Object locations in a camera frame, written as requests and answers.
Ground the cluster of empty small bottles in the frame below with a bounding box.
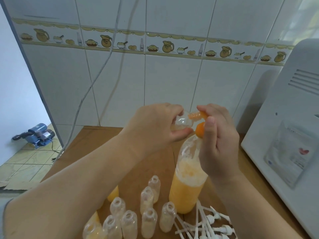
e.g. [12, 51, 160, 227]
[102, 175, 177, 239]

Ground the person's left forearm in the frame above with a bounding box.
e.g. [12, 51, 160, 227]
[3, 132, 150, 239]

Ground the orange ribbed nozzle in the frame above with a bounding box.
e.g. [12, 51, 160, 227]
[188, 111, 209, 121]

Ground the orange bottle cap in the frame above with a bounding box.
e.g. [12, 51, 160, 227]
[195, 121, 207, 139]

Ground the black pump cable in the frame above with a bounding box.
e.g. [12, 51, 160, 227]
[51, 141, 63, 162]

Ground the small bottle with orange liquid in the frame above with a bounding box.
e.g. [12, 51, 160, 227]
[82, 211, 103, 239]

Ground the white wall cable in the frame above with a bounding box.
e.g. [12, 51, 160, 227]
[55, 0, 123, 161]

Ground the person's left hand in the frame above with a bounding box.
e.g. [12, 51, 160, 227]
[124, 103, 194, 160]

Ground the pile of white pump sprayers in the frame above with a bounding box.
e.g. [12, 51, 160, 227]
[172, 200, 238, 239]

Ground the clear plastic spray bottle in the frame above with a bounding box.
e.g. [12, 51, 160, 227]
[174, 110, 200, 130]

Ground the blue water pump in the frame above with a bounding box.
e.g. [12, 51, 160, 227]
[12, 123, 56, 149]

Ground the white appliance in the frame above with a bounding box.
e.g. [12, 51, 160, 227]
[240, 38, 319, 239]

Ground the person's right hand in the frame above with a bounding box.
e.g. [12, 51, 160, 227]
[197, 104, 241, 179]

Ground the person's right forearm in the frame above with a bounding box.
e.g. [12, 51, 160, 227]
[208, 169, 303, 239]

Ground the clear plastic document pouch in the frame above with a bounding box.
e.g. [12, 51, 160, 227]
[264, 119, 315, 189]

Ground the large bottle of orange liquid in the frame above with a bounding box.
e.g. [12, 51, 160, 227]
[169, 134, 209, 214]

